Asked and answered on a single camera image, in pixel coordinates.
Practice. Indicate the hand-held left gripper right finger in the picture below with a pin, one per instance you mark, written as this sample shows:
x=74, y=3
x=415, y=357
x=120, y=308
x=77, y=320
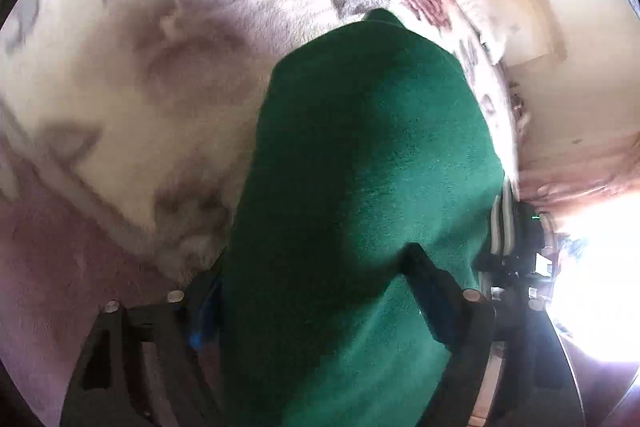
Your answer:
x=425, y=302

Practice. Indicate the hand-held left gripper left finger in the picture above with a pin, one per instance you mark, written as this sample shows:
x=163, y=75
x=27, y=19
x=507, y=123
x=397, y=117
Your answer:
x=202, y=327

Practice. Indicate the green varsity jacket cream sleeves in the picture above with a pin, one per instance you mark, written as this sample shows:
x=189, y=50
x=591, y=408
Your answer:
x=360, y=157

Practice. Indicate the pink bed sheet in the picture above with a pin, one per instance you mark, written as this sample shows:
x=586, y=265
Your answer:
x=60, y=247

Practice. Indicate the floral plush blanket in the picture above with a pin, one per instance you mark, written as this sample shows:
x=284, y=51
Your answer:
x=150, y=32

